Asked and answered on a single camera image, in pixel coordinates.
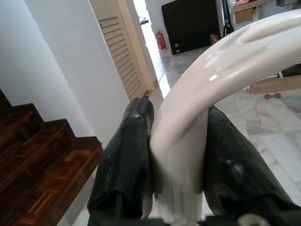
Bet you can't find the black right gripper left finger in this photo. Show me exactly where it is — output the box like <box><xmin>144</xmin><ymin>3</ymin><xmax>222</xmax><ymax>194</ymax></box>
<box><xmin>87</xmin><ymin>97</ymin><xmax>155</xmax><ymax>220</ymax></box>

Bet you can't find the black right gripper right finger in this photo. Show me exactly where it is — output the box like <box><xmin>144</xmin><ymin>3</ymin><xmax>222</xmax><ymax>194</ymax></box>
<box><xmin>203</xmin><ymin>105</ymin><xmax>301</xmax><ymax>217</ymax></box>

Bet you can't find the beige long-handled dustpan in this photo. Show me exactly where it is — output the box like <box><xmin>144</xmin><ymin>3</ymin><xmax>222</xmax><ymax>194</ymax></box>
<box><xmin>149</xmin><ymin>9</ymin><xmax>301</xmax><ymax>226</ymax></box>

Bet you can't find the dark wooden staircase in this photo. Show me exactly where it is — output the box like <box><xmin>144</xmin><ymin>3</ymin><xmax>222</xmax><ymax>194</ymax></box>
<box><xmin>0</xmin><ymin>88</ymin><xmax>104</xmax><ymax>226</ymax></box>

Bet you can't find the long cardboard box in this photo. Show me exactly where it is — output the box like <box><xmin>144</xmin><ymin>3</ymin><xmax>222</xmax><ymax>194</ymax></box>
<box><xmin>249</xmin><ymin>74</ymin><xmax>301</xmax><ymax>96</ymax></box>

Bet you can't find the beige louvered door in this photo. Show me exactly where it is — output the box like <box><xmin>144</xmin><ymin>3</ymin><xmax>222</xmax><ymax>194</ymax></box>
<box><xmin>90</xmin><ymin>0</ymin><xmax>156</xmax><ymax>101</ymax></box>

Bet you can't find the red fire extinguisher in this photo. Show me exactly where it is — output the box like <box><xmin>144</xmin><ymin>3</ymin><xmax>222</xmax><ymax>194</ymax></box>
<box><xmin>155</xmin><ymin>30</ymin><xmax>168</xmax><ymax>51</ymax></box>

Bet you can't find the red white packet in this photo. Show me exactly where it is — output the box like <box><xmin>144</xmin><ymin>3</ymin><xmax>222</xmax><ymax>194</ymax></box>
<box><xmin>209</xmin><ymin>33</ymin><xmax>220</xmax><ymax>46</ymax></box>

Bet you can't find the black upright vacuum cleaner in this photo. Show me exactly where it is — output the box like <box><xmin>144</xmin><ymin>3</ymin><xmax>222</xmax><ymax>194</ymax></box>
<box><xmin>222</xmin><ymin>0</ymin><xmax>235</xmax><ymax>39</ymax></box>

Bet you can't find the large black board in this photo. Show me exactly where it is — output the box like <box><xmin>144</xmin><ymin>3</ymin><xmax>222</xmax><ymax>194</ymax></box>
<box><xmin>161</xmin><ymin>0</ymin><xmax>224</xmax><ymax>56</ymax></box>

